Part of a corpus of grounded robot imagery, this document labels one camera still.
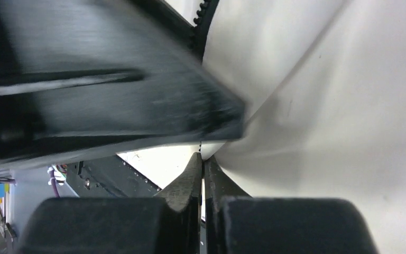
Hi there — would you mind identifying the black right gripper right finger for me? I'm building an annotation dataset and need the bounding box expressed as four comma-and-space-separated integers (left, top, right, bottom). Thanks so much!
204, 158, 378, 253

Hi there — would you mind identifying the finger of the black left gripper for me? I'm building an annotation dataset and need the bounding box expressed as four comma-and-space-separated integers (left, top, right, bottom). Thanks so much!
0, 1, 245, 169

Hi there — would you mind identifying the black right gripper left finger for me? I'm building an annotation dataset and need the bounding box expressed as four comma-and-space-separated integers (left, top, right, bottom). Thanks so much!
16, 152, 203, 253

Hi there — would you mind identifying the beige zip-up jacket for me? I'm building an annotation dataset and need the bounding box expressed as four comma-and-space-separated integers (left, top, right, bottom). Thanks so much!
117, 0, 406, 254

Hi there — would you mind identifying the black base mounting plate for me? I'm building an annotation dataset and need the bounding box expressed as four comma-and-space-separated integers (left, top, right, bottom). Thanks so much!
66, 156, 162, 197

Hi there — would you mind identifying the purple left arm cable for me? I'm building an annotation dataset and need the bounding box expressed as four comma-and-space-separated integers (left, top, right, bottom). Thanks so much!
47, 167, 61, 198

